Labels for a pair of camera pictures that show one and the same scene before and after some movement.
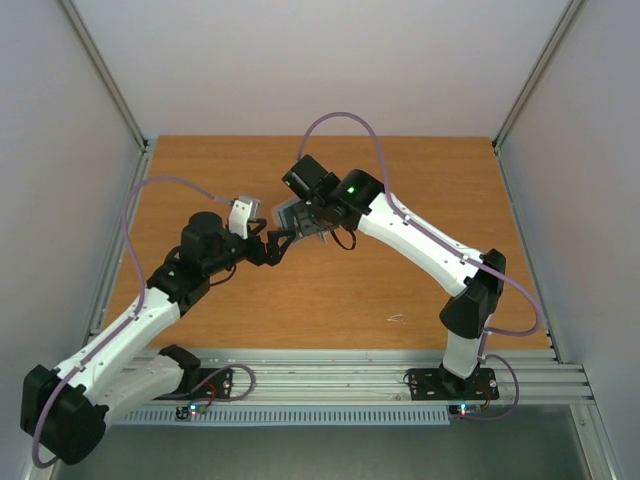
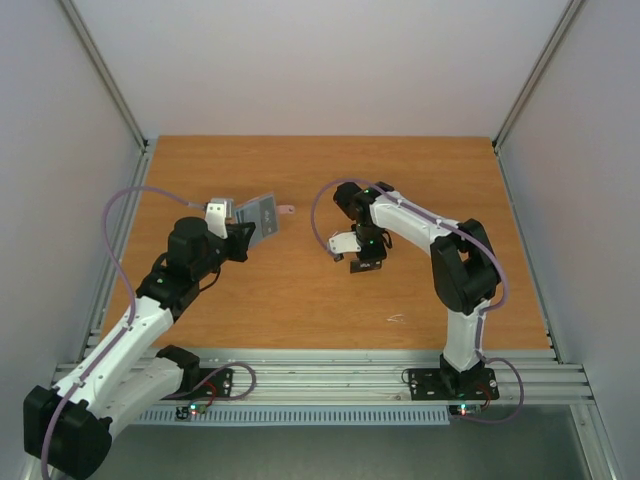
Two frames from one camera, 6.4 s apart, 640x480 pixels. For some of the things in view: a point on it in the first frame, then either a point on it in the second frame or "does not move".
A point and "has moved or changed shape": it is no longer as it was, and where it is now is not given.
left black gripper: [272, 256] → [239, 233]
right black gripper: [310, 215] → [370, 252]
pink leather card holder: [292, 215] has moved or changed shape
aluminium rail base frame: [379, 376] does not move
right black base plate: [436, 384] does not move
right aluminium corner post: [533, 82] does not move
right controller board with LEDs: [464, 410] does not move
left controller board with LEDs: [183, 412] does not move
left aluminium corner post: [106, 74] does not move
